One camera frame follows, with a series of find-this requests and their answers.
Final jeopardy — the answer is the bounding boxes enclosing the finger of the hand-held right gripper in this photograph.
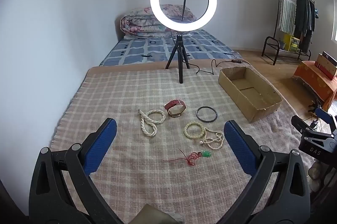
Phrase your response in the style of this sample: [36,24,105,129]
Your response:
[315,107,337,132]
[291,116,320,135]

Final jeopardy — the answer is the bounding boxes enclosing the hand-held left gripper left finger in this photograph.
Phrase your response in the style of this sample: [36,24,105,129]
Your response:
[28,117,124,224]

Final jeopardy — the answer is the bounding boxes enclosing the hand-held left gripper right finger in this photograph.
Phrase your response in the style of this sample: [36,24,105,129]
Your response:
[223,119,311,224]

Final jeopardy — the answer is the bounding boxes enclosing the white pearl necklace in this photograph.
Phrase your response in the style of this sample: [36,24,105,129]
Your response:
[138,108,166,138]
[200,127,225,151]

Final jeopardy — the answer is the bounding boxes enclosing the cardboard box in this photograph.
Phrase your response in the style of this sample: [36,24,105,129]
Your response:
[218,67,283,124]

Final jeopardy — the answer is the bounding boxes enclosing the red strap watch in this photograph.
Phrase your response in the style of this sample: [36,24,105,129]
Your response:
[164,99,187,118]

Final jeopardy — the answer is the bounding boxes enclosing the orange cloth covered cabinet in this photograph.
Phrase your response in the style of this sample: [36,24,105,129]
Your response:
[293,61,337,111]

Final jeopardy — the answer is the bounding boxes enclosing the brown and red box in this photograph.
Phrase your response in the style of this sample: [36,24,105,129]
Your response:
[314,51,337,81]

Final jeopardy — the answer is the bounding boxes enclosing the black bangle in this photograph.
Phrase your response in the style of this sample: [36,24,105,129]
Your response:
[196,106,218,123]

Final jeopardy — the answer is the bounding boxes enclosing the beige plaid blanket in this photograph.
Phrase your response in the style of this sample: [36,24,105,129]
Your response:
[50,66,316,224]

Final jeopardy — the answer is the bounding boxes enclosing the yellow box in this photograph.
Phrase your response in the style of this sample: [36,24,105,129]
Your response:
[283,34,301,52]

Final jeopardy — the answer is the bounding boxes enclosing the black clothes rack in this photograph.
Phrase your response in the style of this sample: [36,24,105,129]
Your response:
[261,0,316,66]

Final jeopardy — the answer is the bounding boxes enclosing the dark hanging clothes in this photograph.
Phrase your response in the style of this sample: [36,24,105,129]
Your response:
[293,0,320,53]

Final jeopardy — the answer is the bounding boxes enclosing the black tripod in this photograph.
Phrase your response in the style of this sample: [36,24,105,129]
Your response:
[165,34,190,84]

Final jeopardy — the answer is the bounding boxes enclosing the blue checked bed sheet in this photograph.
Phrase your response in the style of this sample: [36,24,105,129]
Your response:
[99,29,243,67]

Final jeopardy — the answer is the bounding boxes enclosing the striped hanging towel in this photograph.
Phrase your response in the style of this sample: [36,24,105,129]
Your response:
[278,0,297,33]

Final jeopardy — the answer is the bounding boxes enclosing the folded floral quilt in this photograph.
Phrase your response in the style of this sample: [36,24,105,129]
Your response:
[120,4,197,40]

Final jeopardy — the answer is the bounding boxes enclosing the jade pendant red string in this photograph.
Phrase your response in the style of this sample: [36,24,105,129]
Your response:
[163,149,213,167]

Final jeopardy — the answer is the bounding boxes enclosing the cream bead bracelet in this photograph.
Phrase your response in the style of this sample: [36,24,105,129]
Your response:
[184,121,205,139]

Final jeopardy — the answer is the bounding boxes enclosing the black ring light cable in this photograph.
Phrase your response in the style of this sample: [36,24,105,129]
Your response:
[172,31,250,76]

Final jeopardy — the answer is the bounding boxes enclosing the white ring light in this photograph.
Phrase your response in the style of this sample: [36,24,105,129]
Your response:
[150,0,218,31]

